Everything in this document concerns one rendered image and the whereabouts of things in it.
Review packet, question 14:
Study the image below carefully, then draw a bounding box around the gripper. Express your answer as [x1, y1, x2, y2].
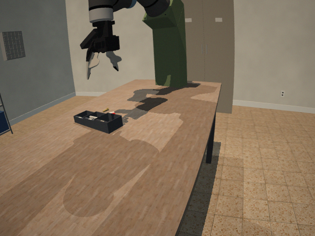
[86, 21, 122, 79]

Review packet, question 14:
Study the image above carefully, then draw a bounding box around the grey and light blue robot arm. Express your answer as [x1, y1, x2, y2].
[80, 0, 170, 49]

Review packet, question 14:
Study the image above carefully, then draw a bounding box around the dark grey rack of bins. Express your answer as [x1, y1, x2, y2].
[73, 111, 123, 134]

